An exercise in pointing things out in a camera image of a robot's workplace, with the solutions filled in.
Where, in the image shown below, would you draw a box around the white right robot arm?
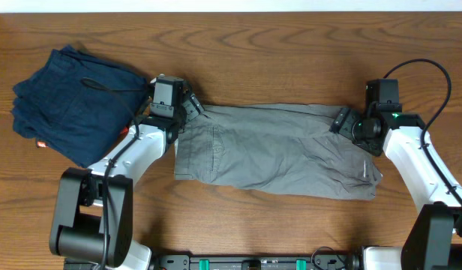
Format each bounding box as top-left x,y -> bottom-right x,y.
330,108 -> 462,269

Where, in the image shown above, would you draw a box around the folded navy blue garment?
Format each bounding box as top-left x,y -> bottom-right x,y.
11,46 -> 148,167

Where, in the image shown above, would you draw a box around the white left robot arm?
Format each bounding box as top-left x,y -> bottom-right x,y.
49,85 -> 203,269

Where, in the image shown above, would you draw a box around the grey shorts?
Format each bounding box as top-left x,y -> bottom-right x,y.
174,103 -> 382,200

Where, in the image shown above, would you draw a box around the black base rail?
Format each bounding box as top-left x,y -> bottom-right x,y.
64,245 -> 363,270

